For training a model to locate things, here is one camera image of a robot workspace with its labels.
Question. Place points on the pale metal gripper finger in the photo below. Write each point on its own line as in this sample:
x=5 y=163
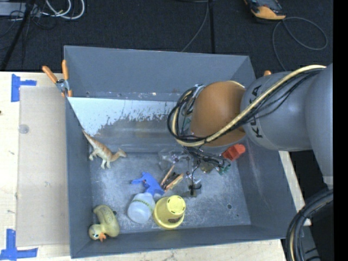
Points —
x=166 y=165
x=168 y=155

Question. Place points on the brown and yellow flat piece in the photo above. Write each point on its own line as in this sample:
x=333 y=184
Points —
x=171 y=180

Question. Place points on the red plastic block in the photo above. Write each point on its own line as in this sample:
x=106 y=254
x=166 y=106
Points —
x=233 y=151

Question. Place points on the blue and white spray bottle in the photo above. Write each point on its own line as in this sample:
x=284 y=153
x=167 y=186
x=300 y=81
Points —
x=142 y=205

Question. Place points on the yellow plastic cup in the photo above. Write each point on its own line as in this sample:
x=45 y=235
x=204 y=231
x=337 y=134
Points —
x=169 y=213

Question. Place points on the grey metal bin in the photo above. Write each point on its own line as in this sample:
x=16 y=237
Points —
x=114 y=189

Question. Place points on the tan toy dinosaur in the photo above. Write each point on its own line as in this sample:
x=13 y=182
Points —
x=102 y=151

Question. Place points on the yellow rubber duck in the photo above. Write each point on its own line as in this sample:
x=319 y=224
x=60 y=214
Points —
x=106 y=223

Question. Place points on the brown cardboard board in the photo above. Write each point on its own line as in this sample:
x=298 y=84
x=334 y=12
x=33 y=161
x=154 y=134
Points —
x=40 y=167

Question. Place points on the black cylinder on white bracket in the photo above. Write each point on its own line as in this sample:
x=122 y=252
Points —
x=192 y=187

